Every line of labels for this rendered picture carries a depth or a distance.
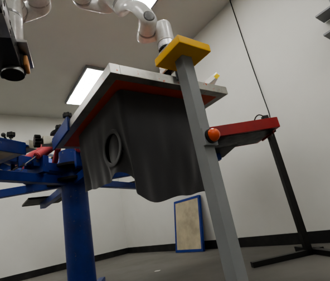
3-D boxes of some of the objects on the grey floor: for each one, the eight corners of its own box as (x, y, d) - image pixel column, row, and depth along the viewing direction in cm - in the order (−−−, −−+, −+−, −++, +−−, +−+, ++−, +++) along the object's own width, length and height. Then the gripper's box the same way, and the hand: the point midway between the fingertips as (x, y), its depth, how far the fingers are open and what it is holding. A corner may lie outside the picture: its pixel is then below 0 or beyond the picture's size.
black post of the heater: (305, 248, 234) (265, 124, 269) (345, 254, 186) (290, 102, 222) (241, 263, 226) (208, 132, 262) (267, 272, 179) (222, 112, 214)
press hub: (122, 300, 183) (100, 121, 223) (62, 321, 160) (49, 118, 199) (101, 294, 213) (85, 138, 253) (48, 312, 190) (39, 137, 230)
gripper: (186, 37, 108) (195, 74, 102) (163, 61, 121) (170, 96, 115) (171, 32, 103) (180, 71, 98) (149, 57, 116) (156, 93, 111)
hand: (174, 81), depth 107 cm, fingers open, 6 cm apart
